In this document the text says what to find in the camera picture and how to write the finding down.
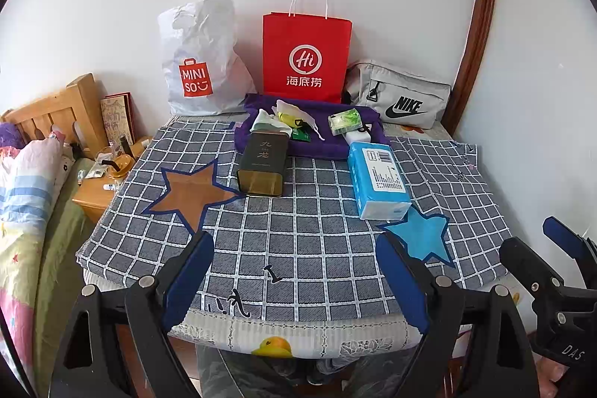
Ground white plastic shopping bag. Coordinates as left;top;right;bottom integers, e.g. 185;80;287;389
157;0;257;116

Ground person's legs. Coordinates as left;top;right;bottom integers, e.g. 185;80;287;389
196;344;423;398

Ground person's right hand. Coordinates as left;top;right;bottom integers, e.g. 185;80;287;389
536;354;597;398

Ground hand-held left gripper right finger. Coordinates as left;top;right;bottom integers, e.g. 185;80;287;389
375;232;546;398

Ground light green tissue pack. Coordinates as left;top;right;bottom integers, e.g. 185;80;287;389
329;109;363;135

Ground blue tissue pack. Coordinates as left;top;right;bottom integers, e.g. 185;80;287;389
347;141;412;220

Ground amber glass tray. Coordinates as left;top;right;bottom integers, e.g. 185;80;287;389
97;151;136;181

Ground purple plush toy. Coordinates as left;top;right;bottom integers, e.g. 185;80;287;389
0;121;26;150

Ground grey waist bag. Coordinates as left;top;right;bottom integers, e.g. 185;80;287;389
344;60;452;129

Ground wooden nightstand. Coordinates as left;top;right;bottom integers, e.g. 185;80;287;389
72;137;152;226

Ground white duck print tablecloth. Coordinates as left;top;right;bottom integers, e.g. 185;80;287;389
81;118;528;359

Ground decorated book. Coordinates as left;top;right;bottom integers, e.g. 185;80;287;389
100;93;138;144

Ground red paper shopping bag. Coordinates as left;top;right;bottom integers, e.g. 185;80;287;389
262;0;353;104

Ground floral quilt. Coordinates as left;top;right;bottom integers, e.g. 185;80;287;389
0;130;78;385

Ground white tissue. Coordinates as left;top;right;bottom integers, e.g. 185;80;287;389
274;100;306;116
251;109;293;134

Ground orange star patch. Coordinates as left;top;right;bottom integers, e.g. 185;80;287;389
142;159;246;235

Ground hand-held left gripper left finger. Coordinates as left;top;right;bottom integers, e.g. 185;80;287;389
49;230;215;398

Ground black tea tin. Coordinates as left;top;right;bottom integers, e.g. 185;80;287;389
235;130;288;197

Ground brown wooden door frame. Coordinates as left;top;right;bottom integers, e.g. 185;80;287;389
441;0;500;138

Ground purple towel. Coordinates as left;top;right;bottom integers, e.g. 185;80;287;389
234;93;390;159

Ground blue star patch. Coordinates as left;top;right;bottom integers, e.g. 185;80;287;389
378;207;455;268

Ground green bed sheet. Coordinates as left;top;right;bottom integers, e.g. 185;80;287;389
35;158;96;385

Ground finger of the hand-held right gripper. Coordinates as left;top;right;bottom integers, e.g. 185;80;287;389
499;237;567;291
542;216;597;261

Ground wooden bed headboard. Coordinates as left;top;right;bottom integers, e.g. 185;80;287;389
2;73;110;156

